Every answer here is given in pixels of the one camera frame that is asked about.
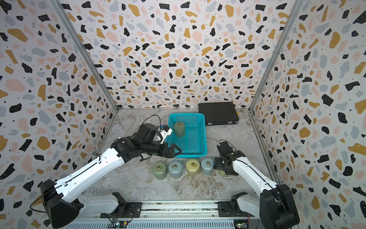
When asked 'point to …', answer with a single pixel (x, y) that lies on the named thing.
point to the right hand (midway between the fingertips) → (222, 167)
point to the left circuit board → (120, 224)
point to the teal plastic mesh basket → (193, 143)
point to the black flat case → (218, 113)
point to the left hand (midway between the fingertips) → (177, 150)
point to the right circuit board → (240, 223)
